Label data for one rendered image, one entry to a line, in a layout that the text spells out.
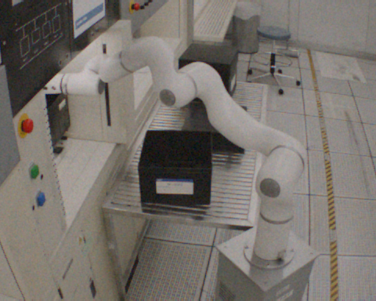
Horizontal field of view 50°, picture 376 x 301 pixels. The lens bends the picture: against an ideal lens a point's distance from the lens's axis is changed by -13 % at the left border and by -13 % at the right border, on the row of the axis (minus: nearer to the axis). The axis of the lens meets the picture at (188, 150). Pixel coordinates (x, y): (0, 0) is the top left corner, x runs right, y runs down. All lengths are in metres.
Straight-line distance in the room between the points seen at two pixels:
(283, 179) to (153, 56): 0.53
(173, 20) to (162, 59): 1.87
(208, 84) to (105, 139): 0.73
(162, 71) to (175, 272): 1.46
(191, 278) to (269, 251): 1.05
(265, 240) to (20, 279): 0.81
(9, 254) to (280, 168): 0.80
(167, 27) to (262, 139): 2.01
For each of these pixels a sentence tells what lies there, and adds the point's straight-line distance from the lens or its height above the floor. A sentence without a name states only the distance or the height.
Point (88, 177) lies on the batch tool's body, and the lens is 1.80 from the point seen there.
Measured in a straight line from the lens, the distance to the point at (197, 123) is 2.13.
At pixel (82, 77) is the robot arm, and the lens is 1.67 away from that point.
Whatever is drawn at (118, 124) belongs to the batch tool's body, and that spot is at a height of 0.96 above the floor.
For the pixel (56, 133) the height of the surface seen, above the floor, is 1.01.
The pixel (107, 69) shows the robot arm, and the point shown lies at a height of 1.33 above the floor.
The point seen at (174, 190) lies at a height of 0.83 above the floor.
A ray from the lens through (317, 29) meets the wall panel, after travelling 5.94.
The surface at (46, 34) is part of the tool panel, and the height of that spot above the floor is 1.55.
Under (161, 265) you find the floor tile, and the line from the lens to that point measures 2.60.
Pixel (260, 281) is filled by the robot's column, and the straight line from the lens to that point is 1.52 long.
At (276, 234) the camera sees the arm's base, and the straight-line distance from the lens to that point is 1.49.
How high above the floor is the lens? 1.90
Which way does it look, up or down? 33 degrees down
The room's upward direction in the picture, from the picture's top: straight up
